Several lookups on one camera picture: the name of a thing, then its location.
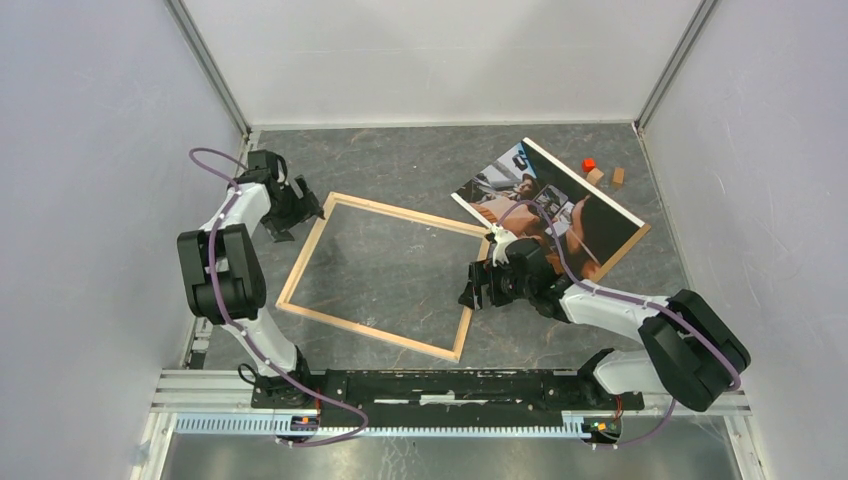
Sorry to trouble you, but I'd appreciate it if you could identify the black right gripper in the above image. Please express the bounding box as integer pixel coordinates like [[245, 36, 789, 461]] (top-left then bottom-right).
[[458, 257, 534, 311]]

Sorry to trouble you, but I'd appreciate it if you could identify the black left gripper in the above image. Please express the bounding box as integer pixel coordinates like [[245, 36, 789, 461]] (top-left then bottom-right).
[[261, 176, 325, 243]]

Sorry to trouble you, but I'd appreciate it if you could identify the light wooden picture frame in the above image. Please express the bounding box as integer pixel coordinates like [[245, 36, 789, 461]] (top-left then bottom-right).
[[275, 192, 488, 362]]

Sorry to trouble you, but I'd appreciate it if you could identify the printed photo with white border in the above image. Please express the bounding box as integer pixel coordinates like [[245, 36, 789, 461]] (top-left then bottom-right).
[[451, 138, 646, 280]]

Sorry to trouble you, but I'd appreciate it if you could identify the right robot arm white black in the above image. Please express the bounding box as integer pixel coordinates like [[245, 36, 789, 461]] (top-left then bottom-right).
[[458, 238, 752, 412]]

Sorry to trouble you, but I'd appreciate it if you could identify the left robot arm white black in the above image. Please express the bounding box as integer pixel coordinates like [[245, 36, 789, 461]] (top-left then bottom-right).
[[176, 150, 325, 408]]

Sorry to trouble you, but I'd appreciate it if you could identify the brown cardboard backing board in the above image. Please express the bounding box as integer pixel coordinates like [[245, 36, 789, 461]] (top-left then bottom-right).
[[589, 223, 651, 282]]

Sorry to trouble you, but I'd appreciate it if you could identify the small wooden cube block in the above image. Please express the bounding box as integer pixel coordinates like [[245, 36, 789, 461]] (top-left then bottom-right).
[[586, 168, 604, 186]]

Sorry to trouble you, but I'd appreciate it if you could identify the red cube block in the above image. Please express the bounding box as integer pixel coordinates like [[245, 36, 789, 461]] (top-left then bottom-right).
[[581, 157, 597, 173]]

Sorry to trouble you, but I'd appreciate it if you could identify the rectangular wooden block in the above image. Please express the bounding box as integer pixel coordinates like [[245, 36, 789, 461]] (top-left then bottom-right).
[[610, 167, 626, 189]]

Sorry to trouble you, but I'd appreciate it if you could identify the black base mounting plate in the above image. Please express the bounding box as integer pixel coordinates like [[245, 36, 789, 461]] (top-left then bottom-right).
[[251, 369, 645, 428]]

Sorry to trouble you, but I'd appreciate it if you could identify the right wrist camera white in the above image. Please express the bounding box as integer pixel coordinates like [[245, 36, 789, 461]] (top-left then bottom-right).
[[485, 224, 518, 266]]

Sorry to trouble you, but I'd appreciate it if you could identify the aluminium rail with comb strip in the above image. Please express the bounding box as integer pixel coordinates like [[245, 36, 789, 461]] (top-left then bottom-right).
[[148, 370, 753, 439]]

